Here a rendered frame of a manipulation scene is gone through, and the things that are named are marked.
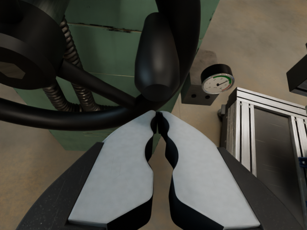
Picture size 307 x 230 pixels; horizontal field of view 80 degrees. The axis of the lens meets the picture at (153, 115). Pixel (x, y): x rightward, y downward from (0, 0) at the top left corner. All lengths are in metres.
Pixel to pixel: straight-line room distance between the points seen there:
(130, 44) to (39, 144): 0.81
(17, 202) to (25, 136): 0.30
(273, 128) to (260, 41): 1.04
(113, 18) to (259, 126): 0.84
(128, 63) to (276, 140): 0.81
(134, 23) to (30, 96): 0.38
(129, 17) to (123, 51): 0.08
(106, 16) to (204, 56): 0.26
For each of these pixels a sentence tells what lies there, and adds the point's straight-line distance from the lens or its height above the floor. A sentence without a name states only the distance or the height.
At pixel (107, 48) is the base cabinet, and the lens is 0.40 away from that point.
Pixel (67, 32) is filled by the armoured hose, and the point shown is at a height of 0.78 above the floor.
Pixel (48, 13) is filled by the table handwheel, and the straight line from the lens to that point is 0.21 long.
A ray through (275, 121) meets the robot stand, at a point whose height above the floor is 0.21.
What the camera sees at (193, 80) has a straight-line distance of 0.44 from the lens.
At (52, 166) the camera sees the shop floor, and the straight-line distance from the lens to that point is 1.02.
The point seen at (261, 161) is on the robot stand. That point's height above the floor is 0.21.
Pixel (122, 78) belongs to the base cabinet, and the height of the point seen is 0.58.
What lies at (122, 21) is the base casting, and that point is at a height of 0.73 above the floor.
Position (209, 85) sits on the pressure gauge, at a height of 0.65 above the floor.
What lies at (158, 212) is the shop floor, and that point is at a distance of 0.94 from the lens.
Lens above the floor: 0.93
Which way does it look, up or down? 59 degrees down
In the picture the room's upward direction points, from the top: 15 degrees clockwise
